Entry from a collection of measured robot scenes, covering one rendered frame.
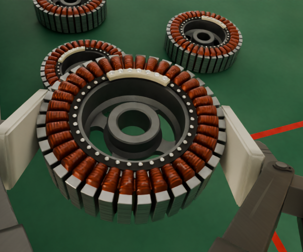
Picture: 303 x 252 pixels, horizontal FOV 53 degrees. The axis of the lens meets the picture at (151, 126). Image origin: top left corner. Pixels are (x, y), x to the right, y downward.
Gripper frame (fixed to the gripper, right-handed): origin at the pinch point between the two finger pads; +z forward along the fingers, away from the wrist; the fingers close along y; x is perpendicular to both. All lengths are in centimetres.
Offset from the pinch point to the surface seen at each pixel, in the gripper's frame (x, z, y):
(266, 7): 8.1, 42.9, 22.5
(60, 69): -1.6, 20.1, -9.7
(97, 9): 5.2, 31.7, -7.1
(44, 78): -2.5, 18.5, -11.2
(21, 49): -1.0, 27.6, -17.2
